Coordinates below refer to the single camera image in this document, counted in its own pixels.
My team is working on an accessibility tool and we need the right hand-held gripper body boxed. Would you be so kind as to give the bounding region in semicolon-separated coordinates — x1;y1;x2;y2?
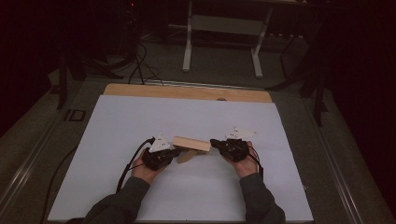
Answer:
214;126;258;163

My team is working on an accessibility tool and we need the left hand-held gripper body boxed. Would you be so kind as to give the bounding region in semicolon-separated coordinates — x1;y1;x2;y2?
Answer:
141;133;181;172

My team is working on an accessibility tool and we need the wooden picture frame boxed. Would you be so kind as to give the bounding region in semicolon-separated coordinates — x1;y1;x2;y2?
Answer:
172;135;212;164

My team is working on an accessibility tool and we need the person's left hand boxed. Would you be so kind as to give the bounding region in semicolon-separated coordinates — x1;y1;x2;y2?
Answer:
132;148;169;186

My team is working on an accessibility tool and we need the person's right hand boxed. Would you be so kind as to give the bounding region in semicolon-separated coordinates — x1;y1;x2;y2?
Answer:
222;141;260;179

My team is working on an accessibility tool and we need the white table mat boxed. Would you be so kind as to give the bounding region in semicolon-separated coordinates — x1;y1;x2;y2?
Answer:
47;94;315;222

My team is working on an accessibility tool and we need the black floor socket box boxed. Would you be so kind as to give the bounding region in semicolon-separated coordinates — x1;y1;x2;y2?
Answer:
64;108;87;123

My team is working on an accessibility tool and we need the black metal stand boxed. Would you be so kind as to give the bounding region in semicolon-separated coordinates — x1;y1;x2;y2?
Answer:
55;46;138;110
265;36;330;127

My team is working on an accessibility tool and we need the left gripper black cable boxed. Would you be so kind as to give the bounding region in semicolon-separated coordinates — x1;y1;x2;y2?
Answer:
115;136;156;194

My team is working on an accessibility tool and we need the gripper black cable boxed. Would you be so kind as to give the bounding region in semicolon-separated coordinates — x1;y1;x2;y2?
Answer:
115;136;156;194
247;146;265;181

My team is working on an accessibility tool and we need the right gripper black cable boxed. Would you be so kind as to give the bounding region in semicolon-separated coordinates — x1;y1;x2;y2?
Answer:
247;146;265;181

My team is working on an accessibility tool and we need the aluminium floor rail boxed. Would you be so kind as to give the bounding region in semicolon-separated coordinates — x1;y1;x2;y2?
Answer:
0;102;68;206
303;97;366;224
136;78;266;91

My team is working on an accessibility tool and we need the black floor cable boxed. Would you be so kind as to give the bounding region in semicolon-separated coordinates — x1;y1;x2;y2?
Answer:
128;41;148;86
138;55;164;86

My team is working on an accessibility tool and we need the white metal desk frame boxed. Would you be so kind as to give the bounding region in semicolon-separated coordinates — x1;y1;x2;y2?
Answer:
167;0;331;79

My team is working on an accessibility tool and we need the thin black cable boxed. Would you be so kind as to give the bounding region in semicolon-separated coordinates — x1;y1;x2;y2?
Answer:
39;144;80;224

